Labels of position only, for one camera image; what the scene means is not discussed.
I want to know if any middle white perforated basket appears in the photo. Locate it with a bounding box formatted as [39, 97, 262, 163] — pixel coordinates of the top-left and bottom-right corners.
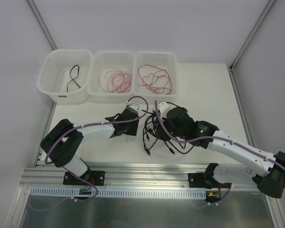
[87, 50, 134, 103]

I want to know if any thick red wire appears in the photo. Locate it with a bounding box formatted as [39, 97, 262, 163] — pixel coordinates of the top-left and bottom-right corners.
[137, 64, 173, 95]

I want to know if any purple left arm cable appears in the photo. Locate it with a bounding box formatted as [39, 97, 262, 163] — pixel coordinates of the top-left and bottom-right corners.
[45, 95, 150, 165]

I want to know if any wrist white camera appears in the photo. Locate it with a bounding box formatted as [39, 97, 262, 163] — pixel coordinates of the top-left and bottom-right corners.
[125, 101, 139, 112]
[157, 102, 173, 118]

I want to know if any right white perforated basket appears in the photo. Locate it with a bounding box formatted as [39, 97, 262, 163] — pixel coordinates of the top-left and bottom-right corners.
[132, 51, 179, 103]

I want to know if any round black usb cable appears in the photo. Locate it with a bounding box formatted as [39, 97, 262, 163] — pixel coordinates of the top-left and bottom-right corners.
[141, 102, 195, 157]

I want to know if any white solid plastic tub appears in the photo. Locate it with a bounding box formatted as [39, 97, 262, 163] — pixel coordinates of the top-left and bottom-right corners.
[37, 49, 93, 105]

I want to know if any white perforated basket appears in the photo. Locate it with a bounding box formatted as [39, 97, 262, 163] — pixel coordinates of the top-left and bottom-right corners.
[87, 50, 134, 103]
[132, 51, 179, 103]

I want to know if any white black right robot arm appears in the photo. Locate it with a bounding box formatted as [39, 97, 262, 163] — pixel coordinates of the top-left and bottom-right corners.
[153, 102, 285, 199]

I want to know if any white slotted cable duct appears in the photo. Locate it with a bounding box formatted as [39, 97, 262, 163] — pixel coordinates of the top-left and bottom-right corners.
[29, 187, 206, 200]

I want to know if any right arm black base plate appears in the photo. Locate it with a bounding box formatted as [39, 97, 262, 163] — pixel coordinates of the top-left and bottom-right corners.
[188, 173, 220, 189]

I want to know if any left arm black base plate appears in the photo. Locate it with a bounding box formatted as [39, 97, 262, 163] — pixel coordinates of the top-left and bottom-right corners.
[63, 170, 105, 186]

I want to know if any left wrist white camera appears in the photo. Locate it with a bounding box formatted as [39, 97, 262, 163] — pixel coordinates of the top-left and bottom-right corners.
[125, 101, 139, 112]

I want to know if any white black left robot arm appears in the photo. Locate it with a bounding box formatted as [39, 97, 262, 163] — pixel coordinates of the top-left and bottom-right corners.
[40, 104, 139, 185]

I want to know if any aluminium frame rail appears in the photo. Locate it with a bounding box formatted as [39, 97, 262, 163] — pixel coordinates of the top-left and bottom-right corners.
[20, 161, 276, 190]

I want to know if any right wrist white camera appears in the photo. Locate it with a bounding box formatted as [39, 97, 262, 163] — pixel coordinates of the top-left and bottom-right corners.
[157, 102, 173, 118]

